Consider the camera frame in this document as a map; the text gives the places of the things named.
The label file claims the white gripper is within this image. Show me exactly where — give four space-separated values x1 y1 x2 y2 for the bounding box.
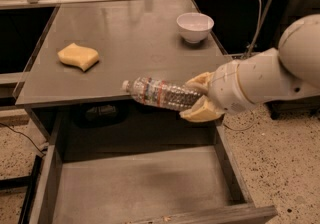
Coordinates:
179 60 255 123

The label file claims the clear plastic water bottle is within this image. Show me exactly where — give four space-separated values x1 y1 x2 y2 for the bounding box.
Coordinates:
122 77 203 112

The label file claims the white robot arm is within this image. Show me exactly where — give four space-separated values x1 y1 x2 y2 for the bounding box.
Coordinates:
180 14 320 123

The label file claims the grey cabinet counter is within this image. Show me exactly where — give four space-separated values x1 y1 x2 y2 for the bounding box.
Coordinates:
16 0 231 109

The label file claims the open grey top drawer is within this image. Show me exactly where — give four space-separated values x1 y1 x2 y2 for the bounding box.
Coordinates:
29 112 277 224

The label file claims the white ceramic bowl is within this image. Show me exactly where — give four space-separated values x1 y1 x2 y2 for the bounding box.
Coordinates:
176 13 214 43

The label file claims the yellow sponge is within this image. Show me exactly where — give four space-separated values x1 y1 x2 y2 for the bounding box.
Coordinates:
57 43 99 72

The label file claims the dark cabinet at right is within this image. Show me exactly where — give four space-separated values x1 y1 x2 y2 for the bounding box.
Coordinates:
267 0 320 120

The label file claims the white power cable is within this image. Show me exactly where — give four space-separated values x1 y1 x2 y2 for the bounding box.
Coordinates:
222 0 264 132

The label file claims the black floor bracket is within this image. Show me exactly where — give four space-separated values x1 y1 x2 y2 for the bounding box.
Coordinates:
0 154 44 224

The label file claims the black floor cable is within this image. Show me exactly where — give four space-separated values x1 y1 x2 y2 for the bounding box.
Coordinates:
0 121 48 156

